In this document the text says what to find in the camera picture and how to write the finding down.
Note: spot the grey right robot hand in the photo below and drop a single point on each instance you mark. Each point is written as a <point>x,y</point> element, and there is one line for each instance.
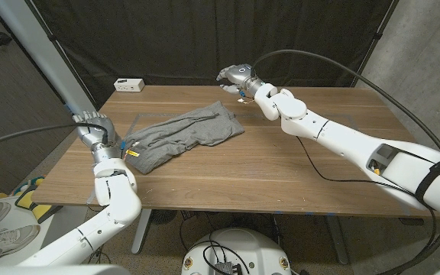
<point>241,74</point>

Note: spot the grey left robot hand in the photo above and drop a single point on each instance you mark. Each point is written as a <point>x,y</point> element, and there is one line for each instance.
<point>98,130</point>

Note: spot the grey shorts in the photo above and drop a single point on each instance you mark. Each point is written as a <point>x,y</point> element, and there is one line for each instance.
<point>185,133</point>

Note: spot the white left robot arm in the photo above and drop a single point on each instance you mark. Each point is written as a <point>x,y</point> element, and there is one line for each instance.
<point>117,198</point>

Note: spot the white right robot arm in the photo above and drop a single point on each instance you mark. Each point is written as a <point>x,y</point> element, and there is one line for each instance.
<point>338,137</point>

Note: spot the white power strip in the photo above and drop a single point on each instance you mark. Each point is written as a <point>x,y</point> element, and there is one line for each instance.
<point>128,85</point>

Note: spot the black backdrop curtain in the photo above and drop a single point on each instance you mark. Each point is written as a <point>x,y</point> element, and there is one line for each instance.
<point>166,38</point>

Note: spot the dark wooden door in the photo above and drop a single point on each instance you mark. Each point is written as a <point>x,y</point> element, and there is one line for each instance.
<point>13,95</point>

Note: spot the yellow black floor pad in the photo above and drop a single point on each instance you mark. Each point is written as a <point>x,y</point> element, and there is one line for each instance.
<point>40,209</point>

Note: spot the black backdrop stand pole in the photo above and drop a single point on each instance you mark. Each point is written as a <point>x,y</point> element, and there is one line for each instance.
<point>376,36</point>
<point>54,38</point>

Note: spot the white floor mat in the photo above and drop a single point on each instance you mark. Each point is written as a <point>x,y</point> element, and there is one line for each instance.
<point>57,229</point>

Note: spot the white table leg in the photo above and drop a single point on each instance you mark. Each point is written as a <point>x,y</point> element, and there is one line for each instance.
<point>141,233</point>

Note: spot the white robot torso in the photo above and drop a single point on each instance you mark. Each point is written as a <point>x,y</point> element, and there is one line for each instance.
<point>250,248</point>

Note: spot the grey table leg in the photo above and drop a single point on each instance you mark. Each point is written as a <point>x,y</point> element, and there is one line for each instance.
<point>336,237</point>

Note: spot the white door frame post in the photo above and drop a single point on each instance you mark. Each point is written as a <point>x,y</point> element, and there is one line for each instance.
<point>52,57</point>

